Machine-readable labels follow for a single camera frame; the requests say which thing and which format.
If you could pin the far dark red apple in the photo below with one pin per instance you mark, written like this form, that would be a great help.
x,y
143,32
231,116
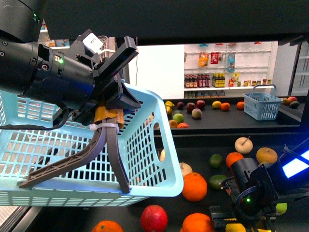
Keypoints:
x,y
200,104

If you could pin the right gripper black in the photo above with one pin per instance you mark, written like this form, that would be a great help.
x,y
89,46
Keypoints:
x,y
254,191

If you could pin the knobbed orange centre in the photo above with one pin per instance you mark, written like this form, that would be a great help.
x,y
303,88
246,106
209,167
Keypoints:
x,y
194,187

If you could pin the light teal shopping basket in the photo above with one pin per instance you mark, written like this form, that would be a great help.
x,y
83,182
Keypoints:
x,y
75,166

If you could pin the white pear lying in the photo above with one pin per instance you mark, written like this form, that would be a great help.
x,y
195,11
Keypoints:
x,y
162,155

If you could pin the yellow lemon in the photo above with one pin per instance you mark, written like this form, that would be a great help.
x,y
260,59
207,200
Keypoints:
x,y
235,227

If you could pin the small orange back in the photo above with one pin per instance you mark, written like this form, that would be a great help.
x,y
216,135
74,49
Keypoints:
x,y
232,158

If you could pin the red pomegranate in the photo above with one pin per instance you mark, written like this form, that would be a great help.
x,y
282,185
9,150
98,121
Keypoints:
x,y
154,219

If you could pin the large orange far left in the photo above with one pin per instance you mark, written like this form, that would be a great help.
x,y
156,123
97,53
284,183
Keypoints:
x,y
107,226

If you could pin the black far shelf tray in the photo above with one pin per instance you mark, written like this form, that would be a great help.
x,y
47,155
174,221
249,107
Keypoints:
x,y
235,120

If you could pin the small orange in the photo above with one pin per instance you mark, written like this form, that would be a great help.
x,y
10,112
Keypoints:
x,y
225,107
232,158

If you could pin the green avocado centre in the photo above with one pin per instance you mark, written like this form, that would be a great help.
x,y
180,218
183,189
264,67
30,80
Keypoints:
x,y
216,180

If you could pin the green apple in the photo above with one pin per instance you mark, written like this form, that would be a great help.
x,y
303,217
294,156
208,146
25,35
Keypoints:
x,y
281,208

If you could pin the far small orange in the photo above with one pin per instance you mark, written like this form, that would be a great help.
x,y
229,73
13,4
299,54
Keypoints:
x,y
225,107

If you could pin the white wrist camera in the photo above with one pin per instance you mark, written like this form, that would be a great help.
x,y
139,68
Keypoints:
x,y
93,43

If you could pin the small blue basket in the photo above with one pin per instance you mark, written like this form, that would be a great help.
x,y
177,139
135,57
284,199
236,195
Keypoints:
x,y
262,106

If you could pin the yellow label bottles group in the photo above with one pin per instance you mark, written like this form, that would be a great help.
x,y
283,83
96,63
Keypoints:
x,y
218,80

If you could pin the large orange front centre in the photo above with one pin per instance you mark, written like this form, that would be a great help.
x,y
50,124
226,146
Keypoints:
x,y
197,222

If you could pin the white pear with stem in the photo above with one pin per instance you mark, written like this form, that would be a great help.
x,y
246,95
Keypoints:
x,y
243,145

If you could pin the yellow orange apple back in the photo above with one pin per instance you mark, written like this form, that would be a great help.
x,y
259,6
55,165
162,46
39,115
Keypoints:
x,y
266,155

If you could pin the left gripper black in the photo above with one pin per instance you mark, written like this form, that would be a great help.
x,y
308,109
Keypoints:
x,y
80,81

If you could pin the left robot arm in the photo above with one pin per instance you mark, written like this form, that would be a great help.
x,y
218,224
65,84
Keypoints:
x,y
20,25

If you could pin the black near shelf tray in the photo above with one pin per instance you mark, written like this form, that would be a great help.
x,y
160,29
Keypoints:
x,y
236,174

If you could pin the large orange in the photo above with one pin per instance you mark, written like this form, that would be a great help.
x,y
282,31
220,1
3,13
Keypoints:
x,y
197,222
107,226

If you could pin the black shelf tray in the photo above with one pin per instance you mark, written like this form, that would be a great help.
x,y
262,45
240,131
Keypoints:
x,y
235,120
236,174

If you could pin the dark sauce bottles row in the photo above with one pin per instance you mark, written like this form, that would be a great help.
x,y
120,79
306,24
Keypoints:
x,y
197,80

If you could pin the far lemon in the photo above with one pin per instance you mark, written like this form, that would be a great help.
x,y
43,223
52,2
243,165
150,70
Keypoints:
x,y
216,105

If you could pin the green lime back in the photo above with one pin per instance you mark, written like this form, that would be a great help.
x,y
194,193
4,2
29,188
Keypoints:
x,y
215,161

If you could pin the far peach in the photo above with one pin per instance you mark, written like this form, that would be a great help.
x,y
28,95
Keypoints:
x,y
196,113

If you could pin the pile of far fruits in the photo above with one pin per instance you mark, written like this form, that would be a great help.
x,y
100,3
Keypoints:
x,y
176,120

